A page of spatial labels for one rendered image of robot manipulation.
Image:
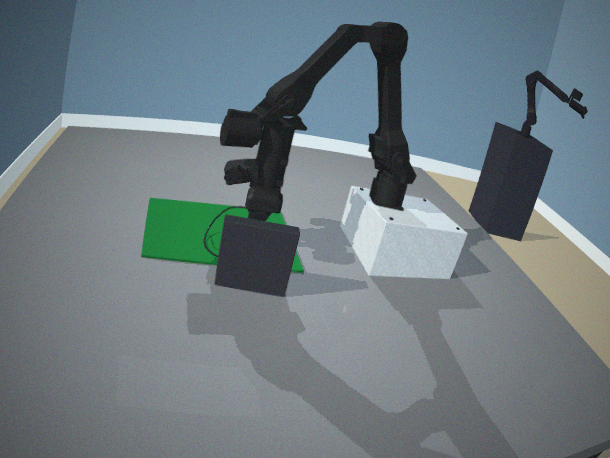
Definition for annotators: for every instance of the green circuit board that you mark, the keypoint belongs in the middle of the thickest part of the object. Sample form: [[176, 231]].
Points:
[[175, 230]]

